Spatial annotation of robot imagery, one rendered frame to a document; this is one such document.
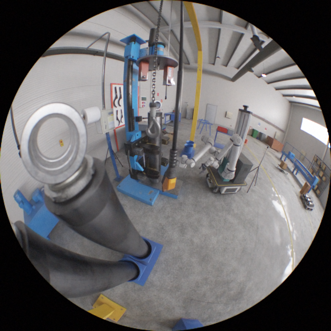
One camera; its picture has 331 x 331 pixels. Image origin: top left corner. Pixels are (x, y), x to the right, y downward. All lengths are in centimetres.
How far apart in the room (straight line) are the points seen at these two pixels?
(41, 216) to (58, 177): 214
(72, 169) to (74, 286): 35
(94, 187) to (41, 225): 229
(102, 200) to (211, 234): 174
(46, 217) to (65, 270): 203
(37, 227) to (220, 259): 310
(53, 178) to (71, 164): 5
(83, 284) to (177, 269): 135
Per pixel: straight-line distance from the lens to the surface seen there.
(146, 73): 145
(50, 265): 35
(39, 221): 240
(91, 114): 164
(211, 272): 179
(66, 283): 39
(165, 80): 159
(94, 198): 22
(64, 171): 23
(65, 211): 23
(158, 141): 152
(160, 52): 163
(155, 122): 57
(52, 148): 269
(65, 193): 22
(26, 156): 22
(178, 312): 188
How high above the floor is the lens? 161
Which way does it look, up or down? 36 degrees down
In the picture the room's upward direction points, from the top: 3 degrees clockwise
